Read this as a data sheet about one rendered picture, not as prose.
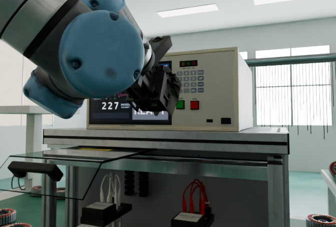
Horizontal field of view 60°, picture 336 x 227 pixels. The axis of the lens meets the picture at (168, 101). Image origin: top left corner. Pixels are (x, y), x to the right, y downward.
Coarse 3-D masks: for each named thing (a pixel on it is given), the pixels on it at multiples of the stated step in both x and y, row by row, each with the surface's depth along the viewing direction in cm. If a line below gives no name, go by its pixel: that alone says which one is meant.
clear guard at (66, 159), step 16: (16, 160) 62; (32, 160) 61; (48, 160) 60; (64, 160) 58; (80, 160) 57; (96, 160) 56; (112, 160) 59; (0, 176) 60; (32, 176) 57; (48, 176) 56; (64, 176) 55; (80, 176) 54; (32, 192) 54; (48, 192) 53; (64, 192) 52; (80, 192) 51
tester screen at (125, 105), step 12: (120, 96) 81; (96, 108) 84; (120, 108) 81; (96, 120) 84; (108, 120) 82; (120, 120) 81; (132, 120) 79; (144, 120) 78; (156, 120) 77; (168, 120) 76
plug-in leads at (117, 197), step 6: (102, 180) 82; (114, 180) 85; (114, 186) 85; (120, 186) 82; (102, 192) 81; (108, 192) 80; (114, 192) 85; (120, 192) 82; (102, 198) 81; (108, 198) 80; (114, 198) 79; (120, 198) 82
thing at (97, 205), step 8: (88, 208) 73; (96, 208) 73; (104, 208) 73; (112, 208) 76; (120, 208) 80; (128, 208) 83; (88, 216) 73; (96, 216) 72; (104, 216) 72; (112, 216) 75; (120, 216) 81; (80, 224) 73; (88, 224) 73; (96, 224) 72; (104, 224) 72; (112, 224) 81; (120, 224) 80
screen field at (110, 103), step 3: (102, 102) 83; (105, 102) 83; (108, 102) 82; (111, 102) 82; (114, 102) 82; (117, 102) 81; (102, 105) 83; (105, 105) 83; (108, 105) 82; (111, 105) 82; (114, 105) 82; (117, 105) 81; (102, 108) 83; (105, 108) 83; (108, 108) 82; (111, 108) 82; (114, 108) 82; (117, 108) 81
